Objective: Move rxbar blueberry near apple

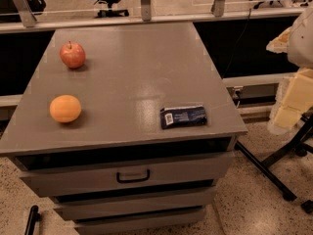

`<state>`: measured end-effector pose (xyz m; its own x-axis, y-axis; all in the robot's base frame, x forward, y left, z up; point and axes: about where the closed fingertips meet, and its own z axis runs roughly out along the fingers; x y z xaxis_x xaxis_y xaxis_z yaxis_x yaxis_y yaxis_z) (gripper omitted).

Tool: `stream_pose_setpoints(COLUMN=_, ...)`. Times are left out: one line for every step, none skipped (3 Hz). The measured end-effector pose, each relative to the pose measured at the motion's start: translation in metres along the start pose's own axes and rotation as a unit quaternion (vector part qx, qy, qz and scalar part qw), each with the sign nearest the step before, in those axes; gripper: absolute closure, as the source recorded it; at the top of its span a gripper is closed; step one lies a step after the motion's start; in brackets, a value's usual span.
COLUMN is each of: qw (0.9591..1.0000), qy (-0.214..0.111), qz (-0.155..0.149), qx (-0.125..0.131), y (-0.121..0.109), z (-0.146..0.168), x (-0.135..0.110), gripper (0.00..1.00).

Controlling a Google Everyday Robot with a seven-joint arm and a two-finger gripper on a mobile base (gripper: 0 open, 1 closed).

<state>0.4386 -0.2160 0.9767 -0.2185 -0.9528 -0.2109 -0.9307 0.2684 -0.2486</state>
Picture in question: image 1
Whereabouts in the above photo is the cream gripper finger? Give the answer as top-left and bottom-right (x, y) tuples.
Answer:
(272, 70), (313, 129)
(266, 27), (291, 54)

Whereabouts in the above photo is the blue rxbar blueberry wrapper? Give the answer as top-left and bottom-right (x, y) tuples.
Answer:
(160, 105), (207, 129)

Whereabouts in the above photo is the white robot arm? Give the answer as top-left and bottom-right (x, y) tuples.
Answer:
(266, 7), (313, 134)

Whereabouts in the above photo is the red apple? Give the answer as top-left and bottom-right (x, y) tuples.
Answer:
(60, 41), (86, 69)

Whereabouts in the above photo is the black metal stand base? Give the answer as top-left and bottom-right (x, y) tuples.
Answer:
(235, 115), (313, 202)

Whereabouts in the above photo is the grey drawer cabinet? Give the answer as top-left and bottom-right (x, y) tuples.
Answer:
(0, 23), (246, 235)

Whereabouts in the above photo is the orange fruit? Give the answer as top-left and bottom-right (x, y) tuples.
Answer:
(49, 95), (81, 123)

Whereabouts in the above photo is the black cable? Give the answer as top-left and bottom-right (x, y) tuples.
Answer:
(222, 7), (253, 79)

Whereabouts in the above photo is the black drawer handle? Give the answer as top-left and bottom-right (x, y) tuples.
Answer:
(116, 169), (151, 184)

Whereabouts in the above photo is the black handle bottom left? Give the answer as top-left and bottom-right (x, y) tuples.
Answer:
(24, 205), (41, 235)

